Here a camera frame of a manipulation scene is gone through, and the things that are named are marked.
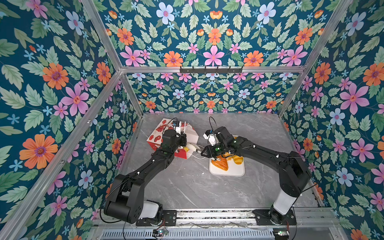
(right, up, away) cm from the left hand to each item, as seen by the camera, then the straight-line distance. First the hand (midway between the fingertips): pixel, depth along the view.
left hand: (185, 128), depth 85 cm
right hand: (+10, -13, -2) cm, 17 cm away
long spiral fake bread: (+22, -13, -15) cm, 30 cm away
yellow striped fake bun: (+32, -20, +6) cm, 38 cm away
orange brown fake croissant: (+22, -21, +3) cm, 31 cm away
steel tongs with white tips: (+7, -11, +1) cm, 13 cm away
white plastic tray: (+30, -25, +5) cm, 39 cm away
